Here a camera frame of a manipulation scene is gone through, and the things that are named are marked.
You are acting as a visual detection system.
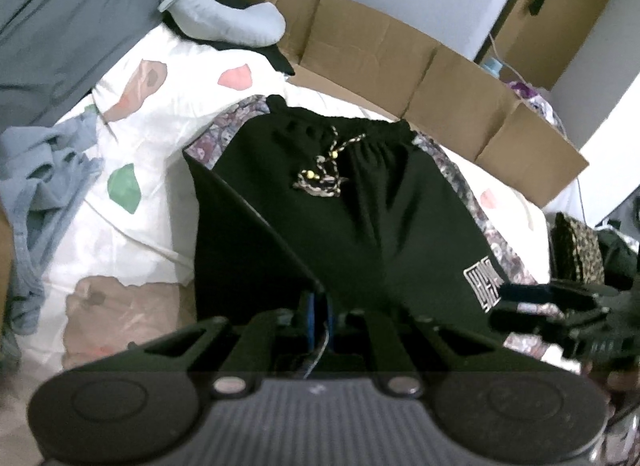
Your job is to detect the blue-grey neck pillow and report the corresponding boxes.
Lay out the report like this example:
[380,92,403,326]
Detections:
[159,0,287,49]

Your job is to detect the tall brown panel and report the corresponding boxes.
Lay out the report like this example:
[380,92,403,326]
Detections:
[480,0,626,91]

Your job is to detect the brown cardboard sheet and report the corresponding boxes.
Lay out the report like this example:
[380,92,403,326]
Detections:
[227,0,591,209]

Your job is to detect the black shorts patterned side stripes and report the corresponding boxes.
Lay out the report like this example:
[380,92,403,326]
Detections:
[182,93,556,367]

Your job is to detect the white printed blanket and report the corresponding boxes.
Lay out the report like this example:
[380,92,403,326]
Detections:
[40,26,556,372]

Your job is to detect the purple white package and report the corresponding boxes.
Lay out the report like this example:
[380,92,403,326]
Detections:
[507,80,563,127]

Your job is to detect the leopard print cloth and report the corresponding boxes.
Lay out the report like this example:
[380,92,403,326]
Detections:
[552,213,606,287]

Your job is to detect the grey bed sheet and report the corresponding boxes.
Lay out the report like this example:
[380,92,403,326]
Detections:
[0,0,166,131]

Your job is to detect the light blue cloth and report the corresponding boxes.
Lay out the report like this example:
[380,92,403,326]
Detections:
[0,108,106,337]

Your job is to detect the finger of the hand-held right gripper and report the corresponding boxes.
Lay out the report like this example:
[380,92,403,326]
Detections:
[487,308,616,347]
[495,282,618,311]

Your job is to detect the white cable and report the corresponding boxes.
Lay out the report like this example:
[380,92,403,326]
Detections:
[489,33,533,84]

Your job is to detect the dark green cloth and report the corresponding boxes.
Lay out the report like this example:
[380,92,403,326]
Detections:
[597,228,640,291]

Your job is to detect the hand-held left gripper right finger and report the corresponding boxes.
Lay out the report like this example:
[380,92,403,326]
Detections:
[324,293,506,397]

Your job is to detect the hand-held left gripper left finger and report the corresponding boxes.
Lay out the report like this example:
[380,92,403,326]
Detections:
[132,293,321,397]

